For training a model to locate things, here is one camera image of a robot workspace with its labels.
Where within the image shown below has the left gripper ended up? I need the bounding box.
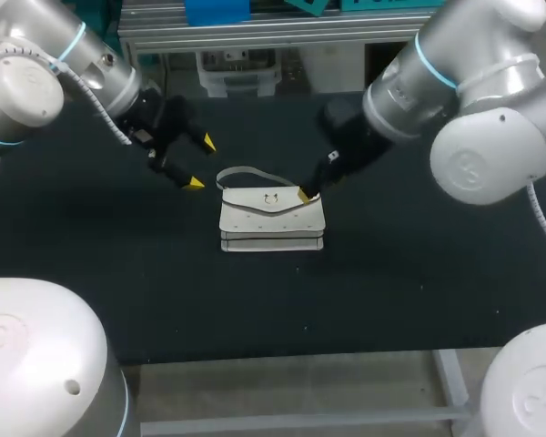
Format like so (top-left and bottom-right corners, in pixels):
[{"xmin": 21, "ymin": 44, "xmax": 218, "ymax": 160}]
[{"xmin": 116, "ymin": 87, "xmax": 218, "ymax": 191}]

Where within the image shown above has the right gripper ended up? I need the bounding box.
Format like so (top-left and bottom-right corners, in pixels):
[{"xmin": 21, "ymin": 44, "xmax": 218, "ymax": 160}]
[{"xmin": 297, "ymin": 97, "xmax": 396, "ymax": 205}]

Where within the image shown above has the white handbag with strap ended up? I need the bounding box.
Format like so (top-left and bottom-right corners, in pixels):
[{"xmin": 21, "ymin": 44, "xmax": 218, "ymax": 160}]
[{"xmin": 215, "ymin": 166, "xmax": 327, "ymax": 253}]

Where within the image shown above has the white plastic bin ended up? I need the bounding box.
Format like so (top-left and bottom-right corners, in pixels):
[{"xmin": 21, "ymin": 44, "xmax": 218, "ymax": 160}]
[{"xmin": 195, "ymin": 49, "xmax": 281, "ymax": 98}]

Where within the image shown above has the teal box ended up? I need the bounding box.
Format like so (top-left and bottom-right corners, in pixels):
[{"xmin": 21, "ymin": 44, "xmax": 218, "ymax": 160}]
[{"xmin": 285, "ymin": 0, "xmax": 330, "ymax": 17}]

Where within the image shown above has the aluminium frame shelf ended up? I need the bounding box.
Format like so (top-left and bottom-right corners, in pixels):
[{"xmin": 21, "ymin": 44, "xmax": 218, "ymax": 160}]
[{"xmin": 117, "ymin": 0, "xmax": 438, "ymax": 87}]

